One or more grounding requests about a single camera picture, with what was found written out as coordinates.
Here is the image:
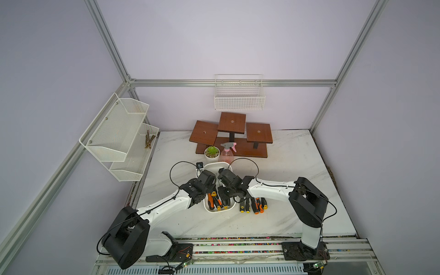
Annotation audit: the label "brown wooden tiered stand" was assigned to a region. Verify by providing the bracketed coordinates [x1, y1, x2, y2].
[189, 112, 273, 158]

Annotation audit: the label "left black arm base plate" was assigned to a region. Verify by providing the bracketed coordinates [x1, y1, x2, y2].
[144, 231, 194, 262]

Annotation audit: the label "upper white mesh shelf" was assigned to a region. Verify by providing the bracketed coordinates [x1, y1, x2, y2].
[79, 93, 149, 162]

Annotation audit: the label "white mesh shelf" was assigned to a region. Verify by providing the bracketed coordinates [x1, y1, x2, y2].
[79, 93, 149, 162]
[108, 123, 159, 182]

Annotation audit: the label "pink spray bottle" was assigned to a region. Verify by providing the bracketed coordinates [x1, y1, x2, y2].
[219, 142, 237, 164]

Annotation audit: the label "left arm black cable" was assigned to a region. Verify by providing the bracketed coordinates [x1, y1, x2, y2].
[96, 160, 202, 256]

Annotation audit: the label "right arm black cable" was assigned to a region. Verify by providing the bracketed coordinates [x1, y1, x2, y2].
[227, 157, 338, 238]

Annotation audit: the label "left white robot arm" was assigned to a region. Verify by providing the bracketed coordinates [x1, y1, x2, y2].
[101, 171, 216, 270]

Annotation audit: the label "white wire wall basket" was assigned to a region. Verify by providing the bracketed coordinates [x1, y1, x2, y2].
[214, 74, 266, 111]

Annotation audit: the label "small potted green plant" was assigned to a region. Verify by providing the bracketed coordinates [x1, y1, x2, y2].
[204, 146, 221, 163]

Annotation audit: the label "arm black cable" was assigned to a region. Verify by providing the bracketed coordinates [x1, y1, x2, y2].
[96, 160, 202, 256]
[227, 157, 338, 238]

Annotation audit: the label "white plastic storage box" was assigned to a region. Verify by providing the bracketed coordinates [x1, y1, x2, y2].
[202, 162, 236, 214]

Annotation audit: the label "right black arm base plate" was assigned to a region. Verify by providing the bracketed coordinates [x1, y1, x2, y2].
[281, 241, 330, 261]

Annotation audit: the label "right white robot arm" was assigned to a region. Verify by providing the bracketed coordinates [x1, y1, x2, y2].
[218, 168, 329, 250]

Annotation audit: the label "lower white mesh shelf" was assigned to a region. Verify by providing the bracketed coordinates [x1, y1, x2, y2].
[108, 123, 159, 182]

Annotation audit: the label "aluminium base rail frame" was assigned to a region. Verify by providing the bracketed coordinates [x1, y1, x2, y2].
[92, 237, 385, 275]

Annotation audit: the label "brown twigs on shelf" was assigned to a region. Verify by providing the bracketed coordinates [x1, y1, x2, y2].
[145, 131, 156, 149]

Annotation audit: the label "aluminium cage frame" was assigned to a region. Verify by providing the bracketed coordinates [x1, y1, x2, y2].
[1, 1, 388, 272]

